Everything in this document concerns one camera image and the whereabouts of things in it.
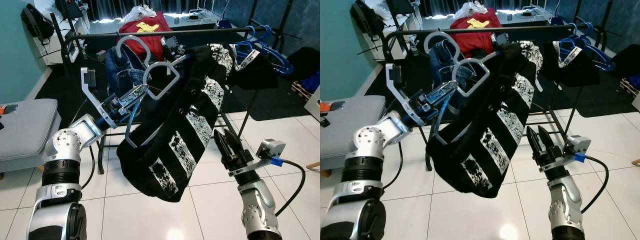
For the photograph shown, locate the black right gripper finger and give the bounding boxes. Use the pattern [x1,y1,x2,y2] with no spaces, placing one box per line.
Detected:
[225,128,247,153]
[214,130,232,157]
[537,125,557,150]
[526,126,543,153]

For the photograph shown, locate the black printed t-shirt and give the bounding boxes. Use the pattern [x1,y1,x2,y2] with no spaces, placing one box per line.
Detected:
[426,41,545,197]
[116,44,236,203]

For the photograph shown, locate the grey wire hanger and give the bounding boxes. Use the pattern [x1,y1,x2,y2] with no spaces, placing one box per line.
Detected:
[424,31,503,146]
[116,35,196,150]

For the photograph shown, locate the blue plastic hanger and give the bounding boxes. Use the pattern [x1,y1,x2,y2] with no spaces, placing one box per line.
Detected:
[557,22,591,60]
[260,25,295,76]
[570,21,608,67]
[247,25,286,71]
[582,21,617,71]
[235,26,268,63]

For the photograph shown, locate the blue denim shorts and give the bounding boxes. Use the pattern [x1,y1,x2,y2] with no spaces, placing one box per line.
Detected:
[104,47,151,98]
[430,40,468,106]

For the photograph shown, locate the red cloth with yellow star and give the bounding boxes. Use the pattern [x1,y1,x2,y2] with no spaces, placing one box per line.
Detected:
[120,12,173,61]
[450,11,506,58]

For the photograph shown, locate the black mechanical device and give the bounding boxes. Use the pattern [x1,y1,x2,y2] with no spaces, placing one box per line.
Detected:
[492,31,511,51]
[162,36,188,56]

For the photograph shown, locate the black floor mat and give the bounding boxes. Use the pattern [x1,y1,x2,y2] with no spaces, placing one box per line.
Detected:
[32,22,321,123]
[362,20,640,121]

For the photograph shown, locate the white shelf unit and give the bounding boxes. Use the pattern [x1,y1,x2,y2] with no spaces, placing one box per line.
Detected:
[370,0,423,58]
[37,0,91,65]

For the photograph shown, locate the black shirt with white label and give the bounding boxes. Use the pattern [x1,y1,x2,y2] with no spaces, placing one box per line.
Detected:
[542,40,601,87]
[231,42,278,91]

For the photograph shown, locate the white plastic bag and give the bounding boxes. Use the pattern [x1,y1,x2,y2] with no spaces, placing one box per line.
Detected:
[452,0,488,20]
[125,4,158,23]

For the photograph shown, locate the grey cushioned bench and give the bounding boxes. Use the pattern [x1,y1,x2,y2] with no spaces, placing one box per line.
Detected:
[320,95,388,173]
[0,98,62,173]

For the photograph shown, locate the wooden pallet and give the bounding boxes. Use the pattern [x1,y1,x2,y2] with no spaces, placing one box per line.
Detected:
[619,77,640,98]
[291,80,321,103]

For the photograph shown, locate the black metal clothes rack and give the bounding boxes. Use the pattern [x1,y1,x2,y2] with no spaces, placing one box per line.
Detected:
[50,0,306,176]
[382,0,626,173]

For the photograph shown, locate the black duffel bag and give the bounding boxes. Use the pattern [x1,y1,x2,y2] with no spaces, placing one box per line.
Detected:
[280,46,321,83]
[606,44,640,78]

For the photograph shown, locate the blue floor mop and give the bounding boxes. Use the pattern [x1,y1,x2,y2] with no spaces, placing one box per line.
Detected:
[550,0,566,26]
[217,0,233,28]

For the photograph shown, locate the black backpack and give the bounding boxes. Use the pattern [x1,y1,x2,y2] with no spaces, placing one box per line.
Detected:
[21,2,55,41]
[350,0,383,36]

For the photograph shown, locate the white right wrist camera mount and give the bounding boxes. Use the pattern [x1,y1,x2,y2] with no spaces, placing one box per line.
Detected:
[539,135,592,172]
[229,139,287,176]

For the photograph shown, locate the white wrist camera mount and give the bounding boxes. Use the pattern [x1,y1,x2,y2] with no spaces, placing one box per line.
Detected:
[229,139,287,176]
[539,135,592,172]
[80,67,108,118]
[385,62,416,118]

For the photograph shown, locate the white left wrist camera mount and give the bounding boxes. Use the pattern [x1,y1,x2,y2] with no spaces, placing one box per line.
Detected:
[80,67,108,118]
[385,62,416,118]

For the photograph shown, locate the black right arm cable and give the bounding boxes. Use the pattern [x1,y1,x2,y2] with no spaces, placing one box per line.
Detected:
[275,159,307,217]
[582,155,610,213]

